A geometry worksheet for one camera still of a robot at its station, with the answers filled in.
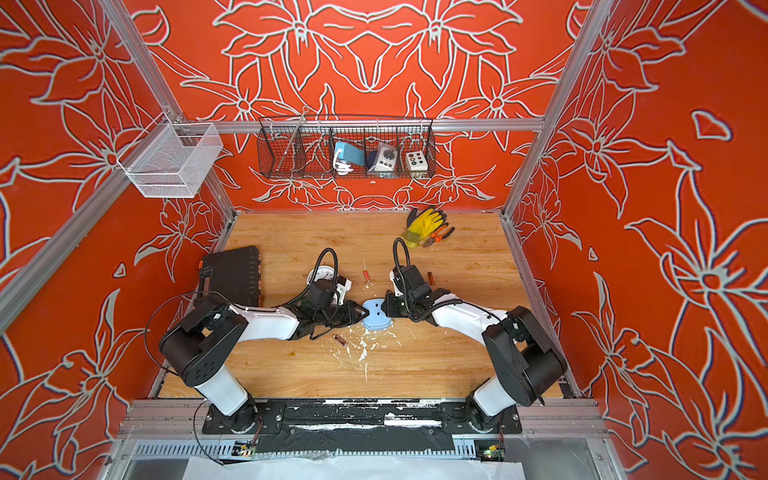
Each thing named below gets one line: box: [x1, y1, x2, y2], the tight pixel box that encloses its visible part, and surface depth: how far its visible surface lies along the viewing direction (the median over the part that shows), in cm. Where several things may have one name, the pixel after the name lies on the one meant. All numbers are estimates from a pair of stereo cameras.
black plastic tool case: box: [198, 246, 262, 307], surface depth 98 cm
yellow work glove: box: [402, 208, 447, 248], surface depth 116 cm
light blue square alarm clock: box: [362, 298, 392, 331], surface depth 89 cm
